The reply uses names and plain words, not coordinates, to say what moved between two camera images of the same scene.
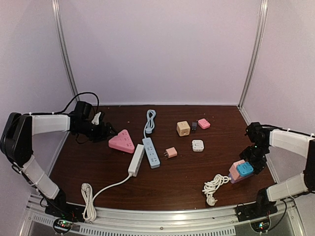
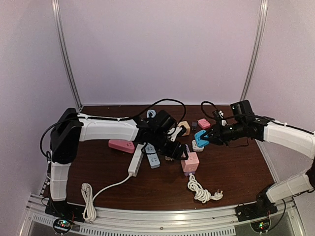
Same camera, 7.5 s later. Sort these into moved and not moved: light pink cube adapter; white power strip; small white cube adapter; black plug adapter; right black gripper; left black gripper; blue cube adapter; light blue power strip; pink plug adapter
Moved: left black gripper; right black gripper; blue cube adapter; light pink cube adapter
Not moved: black plug adapter; pink plug adapter; light blue power strip; white power strip; small white cube adapter
